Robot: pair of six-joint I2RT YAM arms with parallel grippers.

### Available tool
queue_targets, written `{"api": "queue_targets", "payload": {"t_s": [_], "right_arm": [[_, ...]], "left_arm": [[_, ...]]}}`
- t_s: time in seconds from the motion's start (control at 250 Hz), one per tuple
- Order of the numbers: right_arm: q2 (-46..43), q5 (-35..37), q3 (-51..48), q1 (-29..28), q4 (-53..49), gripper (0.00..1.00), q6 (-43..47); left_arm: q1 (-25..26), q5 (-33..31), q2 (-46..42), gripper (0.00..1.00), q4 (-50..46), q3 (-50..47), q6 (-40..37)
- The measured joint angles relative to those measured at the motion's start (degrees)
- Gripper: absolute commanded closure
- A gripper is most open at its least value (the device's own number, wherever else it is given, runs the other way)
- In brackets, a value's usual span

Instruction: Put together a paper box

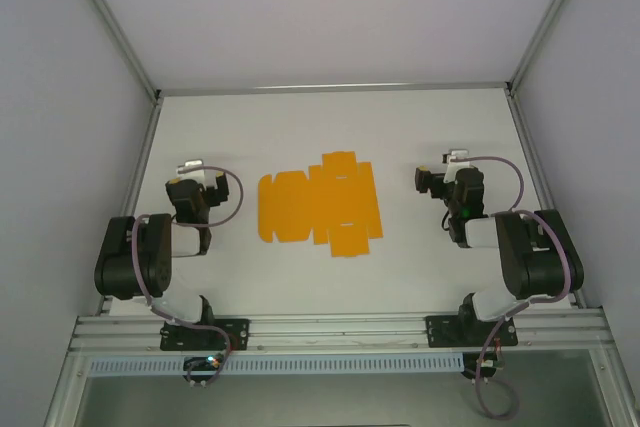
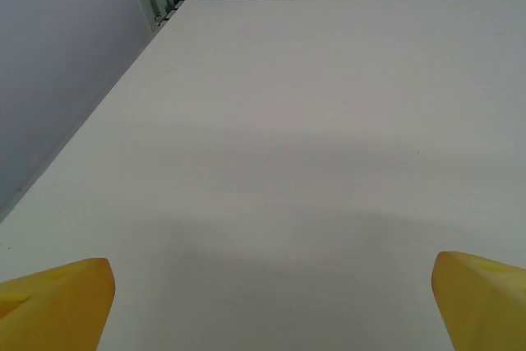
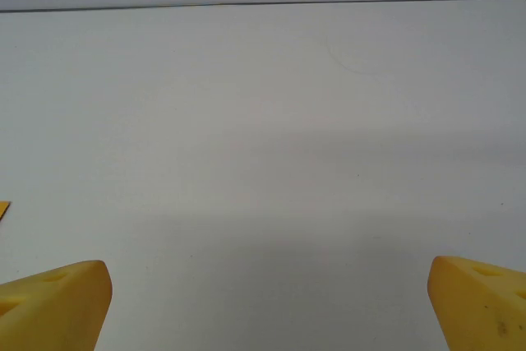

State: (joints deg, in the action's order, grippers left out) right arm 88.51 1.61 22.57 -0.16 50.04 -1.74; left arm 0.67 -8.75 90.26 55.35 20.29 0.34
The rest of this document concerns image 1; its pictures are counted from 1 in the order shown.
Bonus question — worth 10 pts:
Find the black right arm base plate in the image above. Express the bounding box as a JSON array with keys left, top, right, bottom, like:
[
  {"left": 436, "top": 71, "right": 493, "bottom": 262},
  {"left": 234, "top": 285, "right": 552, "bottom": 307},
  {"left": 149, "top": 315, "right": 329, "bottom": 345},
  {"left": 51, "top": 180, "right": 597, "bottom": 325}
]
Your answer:
[{"left": 424, "top": 314, "right": 518, "bottom": 350}]

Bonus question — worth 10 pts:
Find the pale slotted cable duct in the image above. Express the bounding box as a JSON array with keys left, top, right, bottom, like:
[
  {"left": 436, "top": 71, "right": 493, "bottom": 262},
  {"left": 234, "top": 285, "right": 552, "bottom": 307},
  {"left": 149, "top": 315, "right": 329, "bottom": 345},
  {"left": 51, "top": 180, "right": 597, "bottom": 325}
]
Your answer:
[{"left": 87, "top": 350, "right": 465, "bottom": 377}]

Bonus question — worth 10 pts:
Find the aluminium table side rail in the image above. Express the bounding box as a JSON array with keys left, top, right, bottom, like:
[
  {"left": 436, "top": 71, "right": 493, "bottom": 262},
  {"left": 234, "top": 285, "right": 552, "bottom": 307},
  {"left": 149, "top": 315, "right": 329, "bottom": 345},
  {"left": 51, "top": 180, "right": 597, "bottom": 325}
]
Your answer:
[
  {"left": 101, "top": 94, "right": 165, "bottom": 317},
  {"left": 504, "top": 91, "right": 589, "bottom": 309}
]

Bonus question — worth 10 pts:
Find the short aluminium frame leg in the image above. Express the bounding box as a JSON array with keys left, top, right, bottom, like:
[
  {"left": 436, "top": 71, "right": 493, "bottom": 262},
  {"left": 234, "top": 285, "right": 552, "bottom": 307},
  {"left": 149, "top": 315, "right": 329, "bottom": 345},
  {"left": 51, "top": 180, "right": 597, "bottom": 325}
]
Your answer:
[
  {"left": 589, "top": 346, "right": 639, "bottom": 427},
  {"left": 42, "top": 351, "right": 94, "bottom": 427}
]

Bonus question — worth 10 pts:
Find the small circuit board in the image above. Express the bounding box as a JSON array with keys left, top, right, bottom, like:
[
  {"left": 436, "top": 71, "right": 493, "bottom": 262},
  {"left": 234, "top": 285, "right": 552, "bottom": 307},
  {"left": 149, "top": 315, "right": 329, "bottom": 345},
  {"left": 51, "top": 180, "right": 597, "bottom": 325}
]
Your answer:
[
  {"left": 462, "top": 352, "right": 507, "bottom": 381},
  {"left": 182, "top": 355, "right": 225, "bottom": 374}
]

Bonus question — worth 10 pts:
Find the small right circuit board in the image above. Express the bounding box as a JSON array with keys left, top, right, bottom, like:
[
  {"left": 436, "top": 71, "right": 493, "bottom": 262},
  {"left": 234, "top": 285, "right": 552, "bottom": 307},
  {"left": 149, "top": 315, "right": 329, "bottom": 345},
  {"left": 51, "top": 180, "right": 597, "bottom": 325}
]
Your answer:
[{"left": 462, "top": 352, "right": 507, "bottom": 381}]

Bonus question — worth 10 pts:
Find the orange paper box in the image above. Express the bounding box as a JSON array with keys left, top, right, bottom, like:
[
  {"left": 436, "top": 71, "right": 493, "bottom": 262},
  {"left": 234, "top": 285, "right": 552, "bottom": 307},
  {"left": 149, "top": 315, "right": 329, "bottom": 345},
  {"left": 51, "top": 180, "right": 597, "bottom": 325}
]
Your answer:
[{"left": 257, "top": 150, "right": 385, "bottom": 259}]

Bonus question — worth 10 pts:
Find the grey metal sheet panel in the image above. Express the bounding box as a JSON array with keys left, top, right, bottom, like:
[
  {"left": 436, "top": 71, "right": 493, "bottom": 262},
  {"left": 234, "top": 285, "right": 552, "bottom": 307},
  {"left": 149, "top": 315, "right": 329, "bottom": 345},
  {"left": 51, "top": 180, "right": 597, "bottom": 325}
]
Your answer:
[{"left": 74, "top": 371, "right": 614, "bottom": 427}]

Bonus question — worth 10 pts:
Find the aluminium frame post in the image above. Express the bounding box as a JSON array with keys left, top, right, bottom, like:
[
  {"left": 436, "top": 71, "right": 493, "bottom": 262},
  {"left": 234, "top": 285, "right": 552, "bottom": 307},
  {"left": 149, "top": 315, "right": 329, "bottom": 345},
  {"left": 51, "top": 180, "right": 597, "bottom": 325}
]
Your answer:
[
  {"left": 504, "top": 0, "right": 599, "bottom": 98},
  {"left": 59, "top": 0, "right": 164, "bottom": 101}
]

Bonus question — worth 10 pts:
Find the long aluminium frame bar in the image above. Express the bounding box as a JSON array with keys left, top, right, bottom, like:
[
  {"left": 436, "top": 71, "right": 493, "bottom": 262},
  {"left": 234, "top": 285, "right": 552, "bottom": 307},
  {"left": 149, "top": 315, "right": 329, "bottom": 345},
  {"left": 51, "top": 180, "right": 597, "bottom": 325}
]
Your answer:
[{"left": 157, "top": 80, "right": 511, "bottom": 97}]

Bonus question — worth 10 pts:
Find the small left circuit board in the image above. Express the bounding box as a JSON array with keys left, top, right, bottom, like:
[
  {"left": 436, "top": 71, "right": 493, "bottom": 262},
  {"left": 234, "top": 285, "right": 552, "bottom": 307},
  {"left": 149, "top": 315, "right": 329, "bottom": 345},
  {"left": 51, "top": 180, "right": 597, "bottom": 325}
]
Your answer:
[{"left": 182, "top": 355, "right": 225, "bottom": 374}]

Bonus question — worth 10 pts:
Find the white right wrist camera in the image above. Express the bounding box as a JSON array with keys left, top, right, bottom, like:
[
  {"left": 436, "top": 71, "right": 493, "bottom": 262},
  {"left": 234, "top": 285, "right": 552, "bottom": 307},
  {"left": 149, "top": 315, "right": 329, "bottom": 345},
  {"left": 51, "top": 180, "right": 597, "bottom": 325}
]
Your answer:
[{"left": 441, "top": 148, "right": 474, "bottom": 181}]

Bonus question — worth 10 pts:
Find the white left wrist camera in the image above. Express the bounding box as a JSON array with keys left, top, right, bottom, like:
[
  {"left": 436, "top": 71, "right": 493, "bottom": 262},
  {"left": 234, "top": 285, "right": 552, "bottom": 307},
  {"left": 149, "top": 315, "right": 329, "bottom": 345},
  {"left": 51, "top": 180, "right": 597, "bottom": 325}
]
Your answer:
[{"left": 174, "top": 159, "right": 215, "bottom": 187}]

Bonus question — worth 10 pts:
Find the wide aluminium mounting rail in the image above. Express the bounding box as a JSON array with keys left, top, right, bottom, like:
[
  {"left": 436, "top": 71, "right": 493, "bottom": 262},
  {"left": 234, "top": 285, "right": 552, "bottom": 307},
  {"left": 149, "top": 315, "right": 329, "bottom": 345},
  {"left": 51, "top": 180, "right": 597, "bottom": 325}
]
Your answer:
[{"left": 69, "top": 309, "right": 614, "bottom": 354}]

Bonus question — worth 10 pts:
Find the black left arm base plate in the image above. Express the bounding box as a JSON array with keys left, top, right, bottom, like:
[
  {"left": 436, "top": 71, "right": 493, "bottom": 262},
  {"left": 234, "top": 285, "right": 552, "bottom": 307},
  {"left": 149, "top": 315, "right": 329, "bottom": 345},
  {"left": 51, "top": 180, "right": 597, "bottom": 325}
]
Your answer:
[{"left": 159, "top": 317, "right": 251, "bottom": 352}]

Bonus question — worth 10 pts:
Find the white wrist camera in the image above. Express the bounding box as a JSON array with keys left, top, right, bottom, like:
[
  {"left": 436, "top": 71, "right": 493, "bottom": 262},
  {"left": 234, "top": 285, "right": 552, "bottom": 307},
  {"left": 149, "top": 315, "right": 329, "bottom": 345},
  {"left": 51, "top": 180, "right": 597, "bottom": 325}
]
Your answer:
[
  {"left": 174, "top": 159, "right": 215, "bottom": 187},
  {"left": 441, "top": 148, "right": 474, "bottom": 181}
]

